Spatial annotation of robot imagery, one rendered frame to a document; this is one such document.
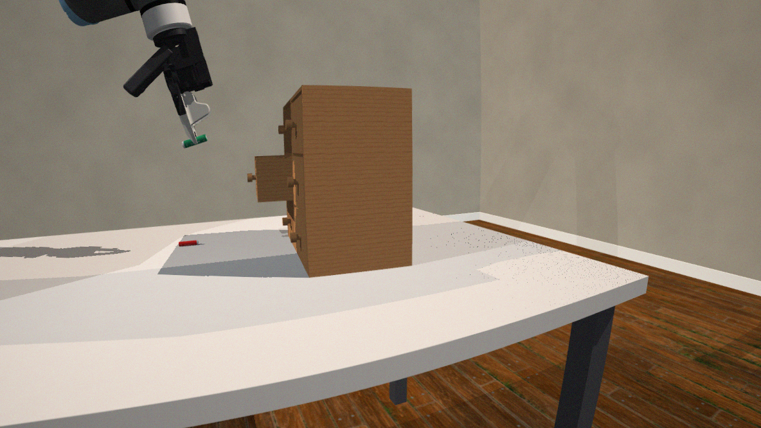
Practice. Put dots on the green aa battery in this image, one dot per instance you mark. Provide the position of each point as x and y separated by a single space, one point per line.
189 143

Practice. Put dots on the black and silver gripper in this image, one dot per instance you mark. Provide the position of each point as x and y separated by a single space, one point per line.
180 75

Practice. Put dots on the brown wooden chest of drawers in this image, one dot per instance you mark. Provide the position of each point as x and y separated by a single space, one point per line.
358 177

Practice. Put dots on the brown wooden drawer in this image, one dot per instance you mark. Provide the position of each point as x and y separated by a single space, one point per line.
300 236
272 173
295 124
287 133
298 178
289 220

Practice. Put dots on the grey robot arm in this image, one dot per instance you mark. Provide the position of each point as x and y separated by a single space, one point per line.
157 16

